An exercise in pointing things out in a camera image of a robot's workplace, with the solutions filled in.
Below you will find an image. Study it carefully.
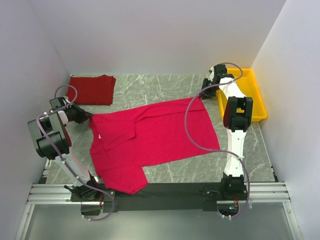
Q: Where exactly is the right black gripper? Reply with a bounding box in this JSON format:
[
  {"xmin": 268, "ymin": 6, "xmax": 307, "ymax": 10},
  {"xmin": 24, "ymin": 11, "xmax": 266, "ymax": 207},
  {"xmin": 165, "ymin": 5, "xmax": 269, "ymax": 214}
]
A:
[{"xmin": 197, "ymin": 78, "xmax": 219, "ymax": 100}]

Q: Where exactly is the pink t shirt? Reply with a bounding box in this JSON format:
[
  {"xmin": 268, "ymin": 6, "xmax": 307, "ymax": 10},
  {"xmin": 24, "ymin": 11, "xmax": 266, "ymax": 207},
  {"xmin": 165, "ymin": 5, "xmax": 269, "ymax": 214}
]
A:
[{"xmin": 89, "ymin": 98, "xmax": 220, "ymax": 194}]

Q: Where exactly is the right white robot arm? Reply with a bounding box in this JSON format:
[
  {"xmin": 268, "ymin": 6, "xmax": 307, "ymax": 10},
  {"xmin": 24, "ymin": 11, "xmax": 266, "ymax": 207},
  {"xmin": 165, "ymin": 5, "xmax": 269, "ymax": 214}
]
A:
[{"xmin": 198, "ymin": 62, "xmax": 253, "ymax": 200}]

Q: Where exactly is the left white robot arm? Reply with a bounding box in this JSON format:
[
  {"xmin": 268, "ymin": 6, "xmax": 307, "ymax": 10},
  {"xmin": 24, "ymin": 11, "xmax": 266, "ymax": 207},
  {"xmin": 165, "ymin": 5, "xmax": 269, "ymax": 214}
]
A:
[{"xmin": 27, "ymin": 97, "xmax": 100, "ymax": 201}]

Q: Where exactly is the folded dark red t shirt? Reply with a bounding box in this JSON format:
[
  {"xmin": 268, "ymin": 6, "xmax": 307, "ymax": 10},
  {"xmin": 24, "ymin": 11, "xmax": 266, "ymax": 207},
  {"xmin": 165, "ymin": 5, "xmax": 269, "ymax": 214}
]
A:
[{"xmin": 69, "ymin": 74, "xmax": 116, "ymax": 106}]

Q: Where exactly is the yellow plastic tray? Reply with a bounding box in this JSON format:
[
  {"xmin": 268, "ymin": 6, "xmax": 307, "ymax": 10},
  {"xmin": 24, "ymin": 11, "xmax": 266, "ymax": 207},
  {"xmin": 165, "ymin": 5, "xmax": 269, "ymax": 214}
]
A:
[{"xmin": 216, "ymin": 67, "xmax": 268, "ymax": 123}]

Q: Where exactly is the black base beam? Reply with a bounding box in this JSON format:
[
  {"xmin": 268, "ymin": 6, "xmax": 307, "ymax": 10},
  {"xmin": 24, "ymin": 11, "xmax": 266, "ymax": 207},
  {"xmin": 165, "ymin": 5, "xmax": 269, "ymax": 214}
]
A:
[{"xmin": 69, "ymin": 181, "xmax": 251, "ymax": 213}]

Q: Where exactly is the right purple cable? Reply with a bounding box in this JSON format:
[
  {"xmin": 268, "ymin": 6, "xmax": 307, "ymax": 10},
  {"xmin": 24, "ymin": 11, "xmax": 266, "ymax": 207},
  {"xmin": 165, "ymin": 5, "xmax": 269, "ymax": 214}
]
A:
[{"xmin": 184, "ymin": 61, "xmax": 252, "ymax": 220}]

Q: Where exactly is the purple cable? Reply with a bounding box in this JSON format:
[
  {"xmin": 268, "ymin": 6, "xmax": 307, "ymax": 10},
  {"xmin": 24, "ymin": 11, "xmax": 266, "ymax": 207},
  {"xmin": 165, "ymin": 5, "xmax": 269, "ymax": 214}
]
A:
[
  {"xmin": 184, "ymin": 61, "xmax": 252, "ymax": 220},
  {"xmin": 36, "ymin": 84, "xmax": 116, "ymax": 222}
]

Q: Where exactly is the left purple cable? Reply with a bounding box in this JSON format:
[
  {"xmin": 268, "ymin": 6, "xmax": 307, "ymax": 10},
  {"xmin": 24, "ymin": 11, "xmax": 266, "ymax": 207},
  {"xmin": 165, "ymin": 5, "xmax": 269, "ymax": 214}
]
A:
[{"xmin": 36, "ymin": 84, "xmax": 116, "ymax": 222}]

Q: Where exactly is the aluminium frame rail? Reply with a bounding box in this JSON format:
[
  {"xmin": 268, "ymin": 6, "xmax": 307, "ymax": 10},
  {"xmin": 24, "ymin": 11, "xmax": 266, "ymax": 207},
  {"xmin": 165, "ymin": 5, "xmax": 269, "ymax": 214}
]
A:
[{"xmin": 14, "ymin": 102, "xmax": 301, "ymax": 240}]

